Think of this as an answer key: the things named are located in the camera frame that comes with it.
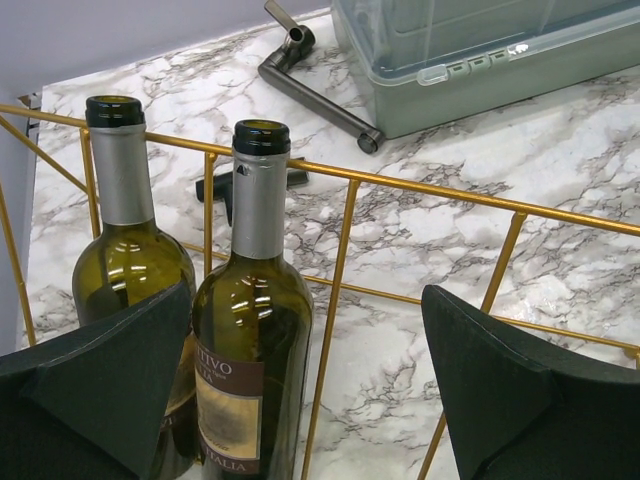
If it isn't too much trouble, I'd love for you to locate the green wine bottle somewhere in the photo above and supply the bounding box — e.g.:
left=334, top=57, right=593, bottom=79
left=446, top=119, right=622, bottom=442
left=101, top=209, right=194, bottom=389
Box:
left=192, top=119, right=313, bottom=479
left=72, top=95, right=199, bottom=479

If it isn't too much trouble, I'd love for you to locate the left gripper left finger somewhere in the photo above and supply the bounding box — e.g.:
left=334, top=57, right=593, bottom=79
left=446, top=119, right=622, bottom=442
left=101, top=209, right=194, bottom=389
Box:
left=1, top=284, right=191, bottom=479

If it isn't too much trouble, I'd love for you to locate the grey metal crank handle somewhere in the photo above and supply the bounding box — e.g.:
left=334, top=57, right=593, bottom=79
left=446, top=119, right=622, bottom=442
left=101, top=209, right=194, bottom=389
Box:
left=258, top=1, right=386, bottom=155

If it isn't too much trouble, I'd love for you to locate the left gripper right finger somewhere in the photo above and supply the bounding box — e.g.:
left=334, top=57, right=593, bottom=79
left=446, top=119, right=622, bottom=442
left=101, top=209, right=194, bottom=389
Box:
left=421, top=285, right=639, bottom=479

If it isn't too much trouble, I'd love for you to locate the green plastic storage box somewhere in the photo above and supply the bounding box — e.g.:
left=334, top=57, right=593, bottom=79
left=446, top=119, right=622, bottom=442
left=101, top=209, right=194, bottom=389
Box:
left=331, top=0, right=639, bottom=139

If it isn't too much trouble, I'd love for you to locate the gold wire wine rack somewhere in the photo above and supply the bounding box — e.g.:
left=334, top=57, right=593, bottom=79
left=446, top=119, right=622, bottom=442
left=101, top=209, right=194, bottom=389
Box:
left=0, top=103, right=640, bottom=480

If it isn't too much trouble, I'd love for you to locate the small black T connector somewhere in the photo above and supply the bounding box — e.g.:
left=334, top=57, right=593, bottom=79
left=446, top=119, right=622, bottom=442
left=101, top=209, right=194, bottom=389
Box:
left=195, top=168, right=309, bottom=226

